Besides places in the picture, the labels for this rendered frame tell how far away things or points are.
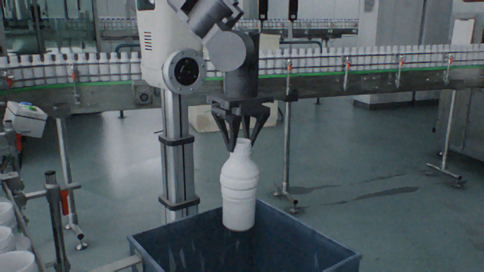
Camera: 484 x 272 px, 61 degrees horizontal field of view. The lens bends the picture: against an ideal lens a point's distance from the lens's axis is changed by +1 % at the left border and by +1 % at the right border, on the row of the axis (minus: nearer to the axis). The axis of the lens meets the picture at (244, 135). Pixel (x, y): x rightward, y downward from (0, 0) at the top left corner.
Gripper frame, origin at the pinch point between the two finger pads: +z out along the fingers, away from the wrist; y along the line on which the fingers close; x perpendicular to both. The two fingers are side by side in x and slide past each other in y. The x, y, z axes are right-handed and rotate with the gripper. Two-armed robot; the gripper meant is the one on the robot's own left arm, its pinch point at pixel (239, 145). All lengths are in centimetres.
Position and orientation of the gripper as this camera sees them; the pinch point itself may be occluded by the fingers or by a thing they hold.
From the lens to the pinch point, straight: 71.8
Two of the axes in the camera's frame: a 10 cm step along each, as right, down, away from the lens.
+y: 8.0, -1.5, 5.8
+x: -6.0, -2.5, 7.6
